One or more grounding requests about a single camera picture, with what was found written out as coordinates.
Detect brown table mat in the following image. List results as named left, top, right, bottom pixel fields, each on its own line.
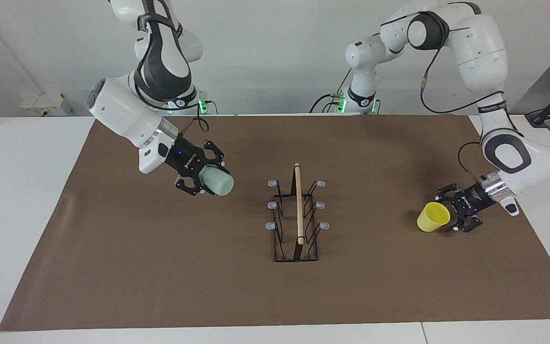
left=0, top=115, right=550, bottom=332

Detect black wire cup rack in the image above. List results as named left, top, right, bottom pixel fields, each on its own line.
left=266, top=162, right=330, bottom=262

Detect white wall socket box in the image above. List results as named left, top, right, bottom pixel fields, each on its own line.
left=20, top=93, right=73, bottom=117

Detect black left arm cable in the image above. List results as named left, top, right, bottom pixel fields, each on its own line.
left=420, top=29, right=506, bottom=115

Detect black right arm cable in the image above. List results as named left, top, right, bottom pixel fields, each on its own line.
left=180, top=116, right=210, bottom=139

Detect pale green plastic cup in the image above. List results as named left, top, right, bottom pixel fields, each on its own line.
left=199, top=166, right=234, bottom=196

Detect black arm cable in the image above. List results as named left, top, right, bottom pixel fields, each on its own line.
left=420, top=29, right=506, bottom=115
left=180, top=116, right=210, bottom=139

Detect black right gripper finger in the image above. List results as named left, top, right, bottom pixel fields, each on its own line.
left=202, top=140, right=231, bottom=173
left=174, top=175, right=216, bottom=197

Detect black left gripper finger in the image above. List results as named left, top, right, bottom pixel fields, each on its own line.
left=447, top=215, right=484, bottom=233
left=436, top=183, right=462, bottom=201

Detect black left base cable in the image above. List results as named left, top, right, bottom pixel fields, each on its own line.
left=309, top=67, right=353, bottom=114

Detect yellow plastic cup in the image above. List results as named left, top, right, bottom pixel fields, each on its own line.
left=417, top=202, right=451, bottom=233

